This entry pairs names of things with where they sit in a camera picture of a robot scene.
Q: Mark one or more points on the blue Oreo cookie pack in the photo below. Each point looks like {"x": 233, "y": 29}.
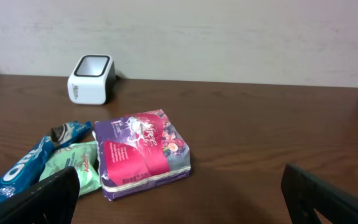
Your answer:
{"x": 28, "y": 169}

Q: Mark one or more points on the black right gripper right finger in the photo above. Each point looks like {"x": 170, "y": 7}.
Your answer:
{"x": 306, "y": 195}

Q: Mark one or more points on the purple pink tissue pack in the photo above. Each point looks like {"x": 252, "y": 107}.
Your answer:
{"x": 138, "y": 152}

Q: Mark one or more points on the mint green tissue pack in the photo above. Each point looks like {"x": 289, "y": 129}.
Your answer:
{"x": 82, "y": 157}

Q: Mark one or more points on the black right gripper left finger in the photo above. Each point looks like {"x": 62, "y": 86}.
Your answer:
{"x": 52, "y": 200}

